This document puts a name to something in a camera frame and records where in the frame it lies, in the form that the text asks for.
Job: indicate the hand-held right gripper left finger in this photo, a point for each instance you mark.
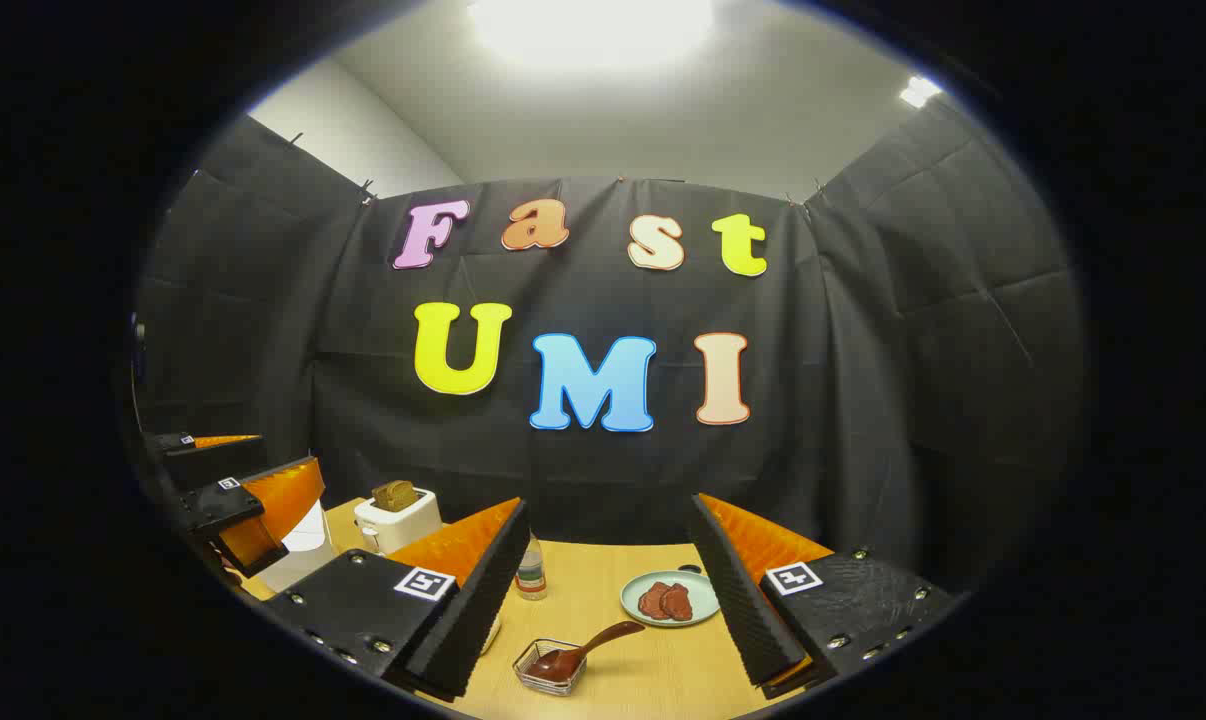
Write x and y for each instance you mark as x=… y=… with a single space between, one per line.
x=468 y=610

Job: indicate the small ceiling light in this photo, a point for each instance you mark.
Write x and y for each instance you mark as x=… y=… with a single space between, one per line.
x=920 y=91

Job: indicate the red meat slice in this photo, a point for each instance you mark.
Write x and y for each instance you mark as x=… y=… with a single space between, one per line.
x=651 y=603
x=678 y=603

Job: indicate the pale green plate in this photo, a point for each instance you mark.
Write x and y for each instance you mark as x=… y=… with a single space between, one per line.
x=703 y=592

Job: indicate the brown bread slice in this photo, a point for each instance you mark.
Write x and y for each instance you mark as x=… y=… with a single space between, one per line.
x=393 y=495

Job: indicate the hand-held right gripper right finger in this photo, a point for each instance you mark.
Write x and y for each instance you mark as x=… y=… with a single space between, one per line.
x=738 y=600

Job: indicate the black backdrop cloth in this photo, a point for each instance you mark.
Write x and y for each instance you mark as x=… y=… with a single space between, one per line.
x=583 y=480

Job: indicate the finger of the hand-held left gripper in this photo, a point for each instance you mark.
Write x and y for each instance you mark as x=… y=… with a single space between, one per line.
x=225 y=505
x=203 y=462

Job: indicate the white toaster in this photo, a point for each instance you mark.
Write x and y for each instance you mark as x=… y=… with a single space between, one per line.
x=403 y=525

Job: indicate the white rice cooker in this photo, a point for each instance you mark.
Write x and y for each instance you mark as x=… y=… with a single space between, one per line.
x=303 y=555

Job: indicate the clear plastic bottle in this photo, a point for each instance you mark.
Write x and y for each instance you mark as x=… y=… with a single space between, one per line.
x=531 y=578

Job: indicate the large ceiling light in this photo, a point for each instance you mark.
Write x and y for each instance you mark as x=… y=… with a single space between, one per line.
x=593 y=25

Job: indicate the brown wooden spoon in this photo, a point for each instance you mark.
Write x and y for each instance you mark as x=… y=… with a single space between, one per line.
x=588 y=643

